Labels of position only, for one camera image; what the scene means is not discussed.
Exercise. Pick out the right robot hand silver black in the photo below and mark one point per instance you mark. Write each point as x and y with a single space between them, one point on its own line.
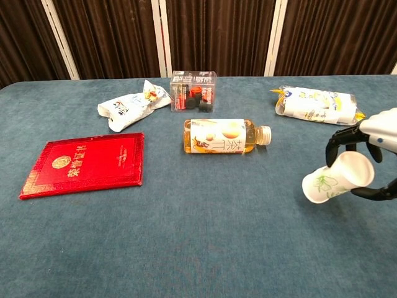
380 128

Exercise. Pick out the white paper cup green flower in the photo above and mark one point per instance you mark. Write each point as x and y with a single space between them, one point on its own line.
338 178

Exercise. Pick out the white snack bag right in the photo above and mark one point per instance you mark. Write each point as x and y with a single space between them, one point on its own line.
316 105

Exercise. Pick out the white snack bag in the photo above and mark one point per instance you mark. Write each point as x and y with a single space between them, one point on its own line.
130 107
316 105

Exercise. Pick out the brown pleated curtain panel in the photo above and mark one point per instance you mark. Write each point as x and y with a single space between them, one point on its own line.
338 37
108 37
21 40
220 34

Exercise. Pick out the yellow tea bottle white cap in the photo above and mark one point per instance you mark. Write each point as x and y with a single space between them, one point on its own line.
217 136

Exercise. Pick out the black coffee capsule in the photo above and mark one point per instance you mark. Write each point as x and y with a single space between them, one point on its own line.
205 106
190 103

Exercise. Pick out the orange coffee capsule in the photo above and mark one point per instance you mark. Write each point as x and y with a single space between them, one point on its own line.
194 91

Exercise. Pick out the clear plastic capsule box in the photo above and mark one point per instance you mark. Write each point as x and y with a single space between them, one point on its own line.
183 83

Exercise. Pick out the red certificate book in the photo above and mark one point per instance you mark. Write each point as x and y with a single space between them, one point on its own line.
90 164

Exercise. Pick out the white partition frame post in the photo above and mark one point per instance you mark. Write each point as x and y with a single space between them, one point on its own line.
60 38
275 37
162 38
394 69

